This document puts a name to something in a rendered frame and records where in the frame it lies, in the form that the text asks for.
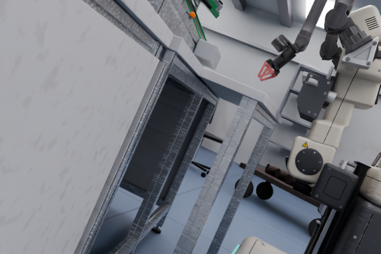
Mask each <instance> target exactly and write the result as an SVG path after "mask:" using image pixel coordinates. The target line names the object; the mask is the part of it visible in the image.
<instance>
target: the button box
mask: <svg viewBox="0 0 381 254"><path fill-rule="evenodd" d="M193 54H194V55H195V56H196V58H197V59H198V60H199V62H200V63H201V64H202V65H204V66H206V67H209V68H211V69H213V70H215V69H216V67H217V65H218V62H219V60H220V59H221V54H220V52H219V50H218V47H217V45H214V44H212V43H209V42H207V41H205V40H202V39H199V40H198V42H197V45H196V47H195V49H194V51H193Z"/></svg>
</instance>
